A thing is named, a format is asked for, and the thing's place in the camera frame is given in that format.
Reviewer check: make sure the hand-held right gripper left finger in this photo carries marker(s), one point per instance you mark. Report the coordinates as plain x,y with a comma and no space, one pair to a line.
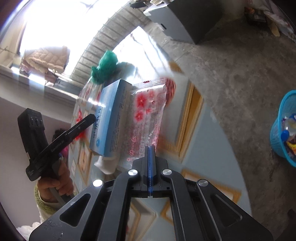
147,162

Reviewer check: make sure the blue and white box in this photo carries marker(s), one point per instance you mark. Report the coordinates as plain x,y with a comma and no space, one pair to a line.
111,115

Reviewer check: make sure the person's left hand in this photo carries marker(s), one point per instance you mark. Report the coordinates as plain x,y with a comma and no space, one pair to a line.
64,183

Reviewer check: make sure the fruit print tablecloth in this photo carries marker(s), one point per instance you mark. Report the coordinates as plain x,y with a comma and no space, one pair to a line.
208,150

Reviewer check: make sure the dark snack package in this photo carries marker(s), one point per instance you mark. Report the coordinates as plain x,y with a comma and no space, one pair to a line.
255,15

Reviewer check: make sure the green plastic bag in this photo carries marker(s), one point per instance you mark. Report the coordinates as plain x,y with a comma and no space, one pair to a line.
106,62

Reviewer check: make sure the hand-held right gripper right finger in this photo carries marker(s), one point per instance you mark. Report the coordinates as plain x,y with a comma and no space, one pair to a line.
153,162

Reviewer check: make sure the beige quilted jacket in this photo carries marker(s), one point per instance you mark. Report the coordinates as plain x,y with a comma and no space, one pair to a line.
46,58

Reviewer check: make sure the white rounded container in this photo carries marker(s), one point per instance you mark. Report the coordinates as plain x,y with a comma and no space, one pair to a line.
106,165

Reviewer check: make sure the clear flower print bag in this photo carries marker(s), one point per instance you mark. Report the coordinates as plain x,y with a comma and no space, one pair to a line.
143,111

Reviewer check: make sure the brown cardboard piece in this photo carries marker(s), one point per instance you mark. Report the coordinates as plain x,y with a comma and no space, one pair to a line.
275,30

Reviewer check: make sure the blue mesh wastebasket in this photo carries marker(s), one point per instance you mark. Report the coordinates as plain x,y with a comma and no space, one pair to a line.
277,139

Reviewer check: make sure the grey cabinet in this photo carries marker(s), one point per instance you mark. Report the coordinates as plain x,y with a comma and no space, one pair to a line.
192,20

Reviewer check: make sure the metal window railing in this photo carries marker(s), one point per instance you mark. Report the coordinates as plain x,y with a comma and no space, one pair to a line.
97,46

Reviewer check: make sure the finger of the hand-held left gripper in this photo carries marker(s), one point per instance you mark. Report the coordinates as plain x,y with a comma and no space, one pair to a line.
83,125

